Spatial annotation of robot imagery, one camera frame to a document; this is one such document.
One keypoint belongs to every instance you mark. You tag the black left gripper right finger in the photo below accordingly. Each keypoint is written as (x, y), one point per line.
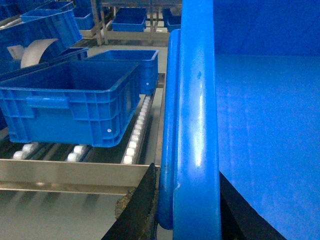
(239, 221)

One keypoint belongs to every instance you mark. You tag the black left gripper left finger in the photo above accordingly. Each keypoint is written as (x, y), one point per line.
(139, 219)

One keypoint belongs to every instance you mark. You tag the large blue plastic crate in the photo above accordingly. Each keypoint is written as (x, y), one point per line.
(242, 99)

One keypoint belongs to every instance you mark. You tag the steel roller conveyor shelf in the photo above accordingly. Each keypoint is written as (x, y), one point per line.
(67, 168)

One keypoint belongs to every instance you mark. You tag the blue crate left of shelf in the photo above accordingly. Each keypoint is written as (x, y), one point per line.
(73, 102)

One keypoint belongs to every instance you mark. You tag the far blue crate on shelf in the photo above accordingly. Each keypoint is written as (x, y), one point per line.
(147, 60)

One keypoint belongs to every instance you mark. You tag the white curled paper sheet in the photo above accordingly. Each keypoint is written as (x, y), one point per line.
(31, 55)

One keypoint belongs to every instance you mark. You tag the background blue tray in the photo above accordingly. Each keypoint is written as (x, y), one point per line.
(130, 20)

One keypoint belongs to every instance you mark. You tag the tilted blue crate upper left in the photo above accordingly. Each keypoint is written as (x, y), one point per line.
(42, 24)

